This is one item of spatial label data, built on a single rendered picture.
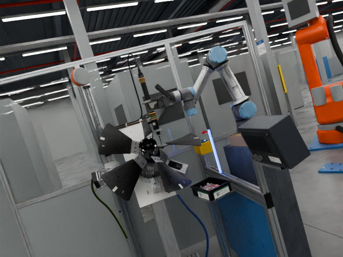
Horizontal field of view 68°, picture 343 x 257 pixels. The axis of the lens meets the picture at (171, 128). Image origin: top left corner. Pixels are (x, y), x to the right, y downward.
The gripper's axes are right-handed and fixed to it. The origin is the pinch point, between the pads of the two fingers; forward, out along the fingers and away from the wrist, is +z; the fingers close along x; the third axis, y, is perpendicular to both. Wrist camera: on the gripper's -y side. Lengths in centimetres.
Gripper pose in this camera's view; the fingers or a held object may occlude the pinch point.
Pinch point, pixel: (144, 102)
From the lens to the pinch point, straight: 171.7
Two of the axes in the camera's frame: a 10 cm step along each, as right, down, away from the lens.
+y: 2.8, 9.6, 0.8
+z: -9.4, 2.9, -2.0
